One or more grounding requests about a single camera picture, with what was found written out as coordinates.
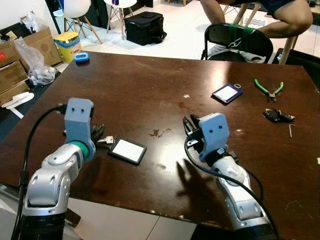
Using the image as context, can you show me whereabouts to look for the black framed white key tag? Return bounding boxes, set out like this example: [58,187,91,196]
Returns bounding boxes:
[108,137,148,167]

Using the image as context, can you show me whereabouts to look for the blue framed white key tag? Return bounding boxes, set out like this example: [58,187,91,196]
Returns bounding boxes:
[211,83,244,105]

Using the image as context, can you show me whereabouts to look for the blue tape measure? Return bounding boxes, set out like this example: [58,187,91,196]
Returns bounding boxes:
[73,51,91,64]

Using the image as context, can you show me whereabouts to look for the white plastic object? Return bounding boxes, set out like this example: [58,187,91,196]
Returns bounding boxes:
[1,92,36,120]

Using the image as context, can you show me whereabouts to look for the clear plastic bag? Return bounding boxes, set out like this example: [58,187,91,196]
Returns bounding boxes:
[20,12,41,34]
[13,37,57,86]

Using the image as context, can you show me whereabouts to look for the black folding chair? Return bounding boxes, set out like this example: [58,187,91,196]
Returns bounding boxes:
[201,22,275,64]

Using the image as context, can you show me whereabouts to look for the brown cardboard box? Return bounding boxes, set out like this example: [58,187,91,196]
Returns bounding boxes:
[0,60,29,94]
[0,81,31,106]

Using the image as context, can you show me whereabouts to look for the large cardboard box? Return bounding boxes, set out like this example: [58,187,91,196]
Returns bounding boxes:
[19,27,64,69]

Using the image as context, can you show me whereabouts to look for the black bag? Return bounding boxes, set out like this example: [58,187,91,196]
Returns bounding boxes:
[124,11,168,47]

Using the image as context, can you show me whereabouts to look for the wooden stool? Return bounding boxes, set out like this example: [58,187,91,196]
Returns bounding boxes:
[227,0,302,65]

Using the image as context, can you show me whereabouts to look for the seated person with bare legs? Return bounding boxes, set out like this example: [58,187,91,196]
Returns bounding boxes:
[199,0,315,40]

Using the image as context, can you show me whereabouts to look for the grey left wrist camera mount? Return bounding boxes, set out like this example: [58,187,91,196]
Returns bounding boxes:
[64,97,95,151]

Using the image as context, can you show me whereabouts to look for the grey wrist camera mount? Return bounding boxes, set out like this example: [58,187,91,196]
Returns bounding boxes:
[64,97,95,151]
[198,112,231,162]

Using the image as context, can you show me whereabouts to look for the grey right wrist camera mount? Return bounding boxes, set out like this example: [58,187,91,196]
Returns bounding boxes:
[198,112,231,162]

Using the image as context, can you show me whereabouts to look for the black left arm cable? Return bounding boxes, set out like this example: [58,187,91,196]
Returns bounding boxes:
[11,103,68,240]

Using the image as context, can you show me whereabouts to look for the green handled pliers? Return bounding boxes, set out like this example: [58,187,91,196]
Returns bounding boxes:
[253,78,285,103]

